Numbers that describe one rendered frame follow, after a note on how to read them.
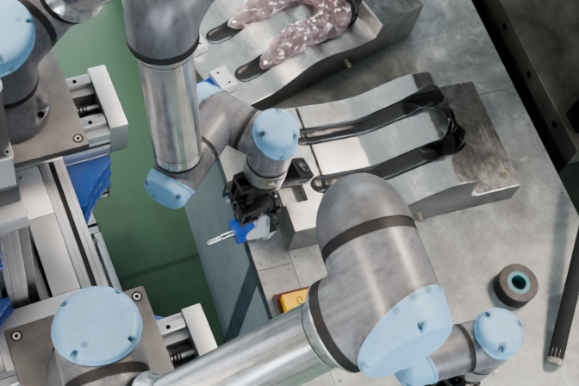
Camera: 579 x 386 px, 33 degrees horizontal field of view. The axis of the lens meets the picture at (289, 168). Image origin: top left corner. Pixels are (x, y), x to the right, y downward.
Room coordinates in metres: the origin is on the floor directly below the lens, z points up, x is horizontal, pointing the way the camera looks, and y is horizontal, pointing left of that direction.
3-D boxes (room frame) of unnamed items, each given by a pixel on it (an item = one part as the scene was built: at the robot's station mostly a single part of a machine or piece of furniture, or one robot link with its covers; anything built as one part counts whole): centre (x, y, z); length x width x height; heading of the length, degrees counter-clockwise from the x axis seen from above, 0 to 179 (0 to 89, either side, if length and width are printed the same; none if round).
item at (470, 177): (1.08, -0.18, 0.87); 0.50 x 0.26 x 0.14; 125
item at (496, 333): (0.63, -0.38, 1.14); 0.09 x 0.08 x 0.11; 125
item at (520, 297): (0.91, -0.50, 0.82); 0.08 x 0.08 x 0.04
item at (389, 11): (1.32, 0.10, 0.85); 0.50 x 0.26 x 0.11; 143
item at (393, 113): (1.08, -0.16, 0.92); 0.35 x 0.16 x 0.09; 125
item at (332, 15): (1.31, 0.10, 0.90); 0.26 x 0.18 x 0.08; 143
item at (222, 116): (0.84, 0.14, 1.14); 0.11 x 0.11 x 0.08; 79
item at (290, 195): (0.91, -0.02, 0.87); 0.05 x 0.05 x 0.04; 35
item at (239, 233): (0.82, 0.05, 0.83); 0.13 x 0.05 x 0.05; 136
